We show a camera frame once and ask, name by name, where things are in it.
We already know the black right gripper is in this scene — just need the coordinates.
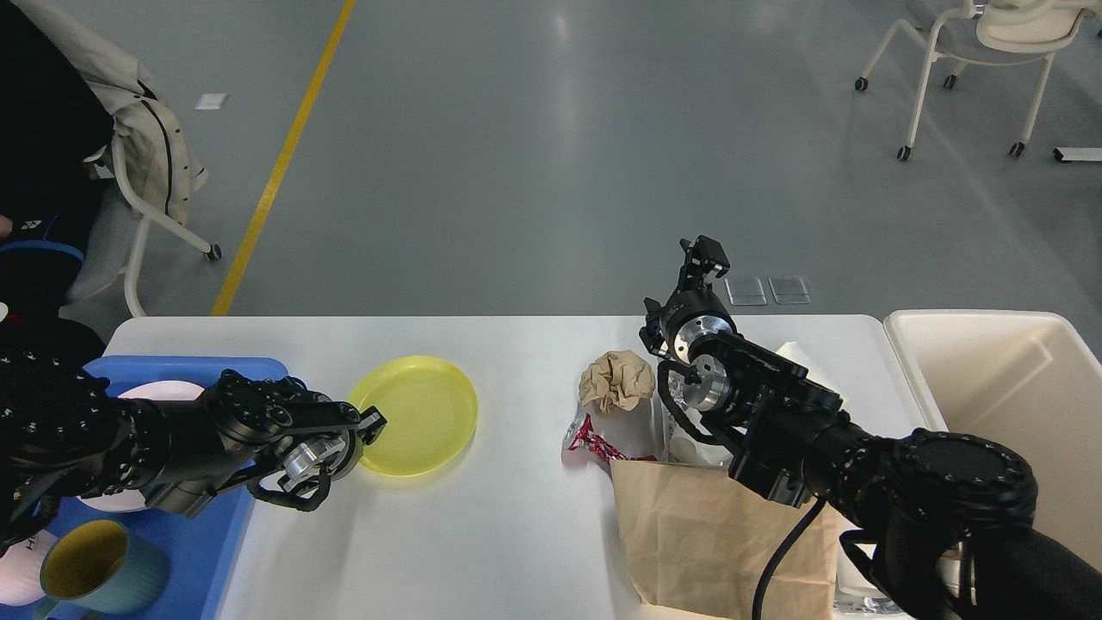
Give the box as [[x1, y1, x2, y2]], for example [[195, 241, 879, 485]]
[[639, 236, 736, 361]]

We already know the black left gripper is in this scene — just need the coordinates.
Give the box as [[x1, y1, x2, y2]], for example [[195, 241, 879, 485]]
[[278, 406, 388, 497]]

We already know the yellow plastic plate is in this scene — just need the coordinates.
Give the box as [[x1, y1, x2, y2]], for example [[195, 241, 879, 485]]
[[348, 356, 479, 476]]

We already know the brown paper bag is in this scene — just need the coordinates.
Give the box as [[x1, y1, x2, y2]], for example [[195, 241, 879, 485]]
[[611, 463, 839, 619]]

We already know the dark green mug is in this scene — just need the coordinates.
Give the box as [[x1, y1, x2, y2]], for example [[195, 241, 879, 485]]
[[32, 519, 170, 619]]

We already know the pink mug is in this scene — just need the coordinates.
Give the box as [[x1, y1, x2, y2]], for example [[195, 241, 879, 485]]
[[1, 530, 60, 607]]

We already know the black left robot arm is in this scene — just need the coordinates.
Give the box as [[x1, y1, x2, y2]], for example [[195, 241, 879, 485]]
[[1, 349, 387, 550]]

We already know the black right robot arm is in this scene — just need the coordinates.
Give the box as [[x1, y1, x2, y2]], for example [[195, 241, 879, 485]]
[[639, 235, 1101, 619]]

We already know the floor outlet plate left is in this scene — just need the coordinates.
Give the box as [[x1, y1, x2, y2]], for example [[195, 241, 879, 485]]
[[725, 278, 768, 307]]

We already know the floor outlet plate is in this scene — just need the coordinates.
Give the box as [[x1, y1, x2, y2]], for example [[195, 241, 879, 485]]
[[767, 276, 812, 305], [725, 278, 768, 307]]

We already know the floor outlet plate right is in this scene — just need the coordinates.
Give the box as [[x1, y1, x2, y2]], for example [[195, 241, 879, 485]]
[[767, 276, 812, 305]]

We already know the crumpled brown paper ball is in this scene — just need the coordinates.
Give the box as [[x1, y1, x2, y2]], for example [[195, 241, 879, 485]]
[[579, 350, 657, 418]]

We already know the red white snack wrapper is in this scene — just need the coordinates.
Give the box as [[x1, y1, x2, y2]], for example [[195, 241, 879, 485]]
[[562, 412, 630, 463]]

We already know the white round plate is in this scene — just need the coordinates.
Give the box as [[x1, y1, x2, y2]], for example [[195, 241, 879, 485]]
[[79, 380, 204, 513]]

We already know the beige plastic bin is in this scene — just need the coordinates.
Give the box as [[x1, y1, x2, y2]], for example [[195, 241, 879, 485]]
[[885, 311, 1101, 567]]

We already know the white chair with jacket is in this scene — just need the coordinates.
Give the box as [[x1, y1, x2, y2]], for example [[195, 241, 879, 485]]
[[15, 1, 223, 317]]

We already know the white chair on casters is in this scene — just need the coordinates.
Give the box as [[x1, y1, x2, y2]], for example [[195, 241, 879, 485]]
[[854, 1, 1099, 162]]

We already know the white bar on floor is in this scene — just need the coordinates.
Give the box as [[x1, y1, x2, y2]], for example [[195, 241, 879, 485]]
[[1052, 146, 1102, 164]]

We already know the person in dark clothes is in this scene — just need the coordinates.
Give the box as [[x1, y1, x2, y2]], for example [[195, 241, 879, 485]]
[[1, 1, 114, 366]]

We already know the black cable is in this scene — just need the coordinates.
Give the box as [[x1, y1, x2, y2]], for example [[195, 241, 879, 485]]
[[752, 499, 829, 620]]

